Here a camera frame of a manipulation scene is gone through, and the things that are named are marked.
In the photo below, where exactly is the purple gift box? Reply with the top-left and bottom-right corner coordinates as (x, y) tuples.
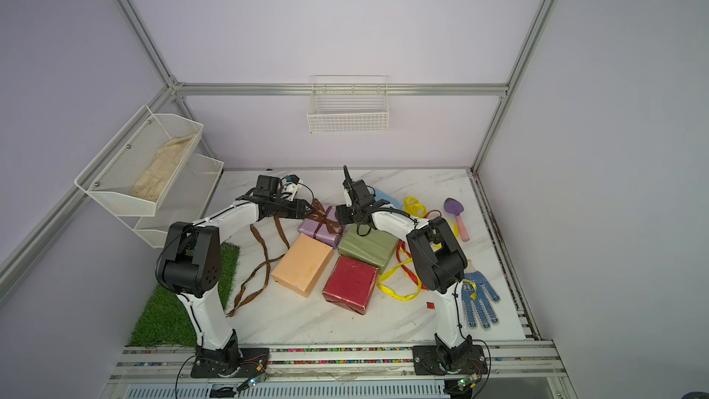
(298, 207), (345, 249)

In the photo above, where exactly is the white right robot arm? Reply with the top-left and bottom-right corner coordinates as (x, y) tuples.
(336, 173), (487, 377)

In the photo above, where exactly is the yellow ribbon of blue box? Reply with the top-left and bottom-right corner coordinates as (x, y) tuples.
(404, 197), (460, 238)

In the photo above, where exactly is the purple trowel pink handle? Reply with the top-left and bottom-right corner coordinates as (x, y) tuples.
(444, 198), (470, 242)

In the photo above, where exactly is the brown ribbon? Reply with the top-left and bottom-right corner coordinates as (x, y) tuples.
(308, 199), (343, 236)
(226, 225), (285, 318)

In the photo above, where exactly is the blue dotted work glove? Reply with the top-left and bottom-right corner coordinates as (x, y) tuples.
(461, 271), (500, 330)

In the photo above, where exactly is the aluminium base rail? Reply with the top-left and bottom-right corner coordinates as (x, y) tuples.
(101, 341), (577, 398)

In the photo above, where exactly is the red gift box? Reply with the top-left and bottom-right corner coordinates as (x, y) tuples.
(322, 256), (379, 315)

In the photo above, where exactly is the brown ribbon on purple box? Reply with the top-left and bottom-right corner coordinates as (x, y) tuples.
(308, 199), (343, 236)

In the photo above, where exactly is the orange gift box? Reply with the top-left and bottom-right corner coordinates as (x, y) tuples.
(271, 234), (333, 297)

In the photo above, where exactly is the white wire wall basket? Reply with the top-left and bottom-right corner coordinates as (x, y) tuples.
(306, 75), (390, 135)

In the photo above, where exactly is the green gift box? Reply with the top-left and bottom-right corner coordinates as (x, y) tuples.
(338, 225), (399, 274)

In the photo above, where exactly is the light blue gift box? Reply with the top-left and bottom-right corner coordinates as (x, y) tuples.
(373, 188), (404, 211)

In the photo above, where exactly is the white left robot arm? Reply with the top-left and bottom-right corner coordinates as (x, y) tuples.
(155, 175), (314, 382)

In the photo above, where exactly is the white two-tier mesh shelf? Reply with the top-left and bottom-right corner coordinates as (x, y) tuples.
(75, 106), (223, 249)

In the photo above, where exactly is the beige cloth in shelf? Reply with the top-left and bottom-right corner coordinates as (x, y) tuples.
(129, 134), (196, 202)

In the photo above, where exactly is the green artificial grass mat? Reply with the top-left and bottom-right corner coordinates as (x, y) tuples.
(127, 243), (240, 347)

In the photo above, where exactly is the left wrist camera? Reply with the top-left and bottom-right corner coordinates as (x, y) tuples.
(281, 175), (301, 201)

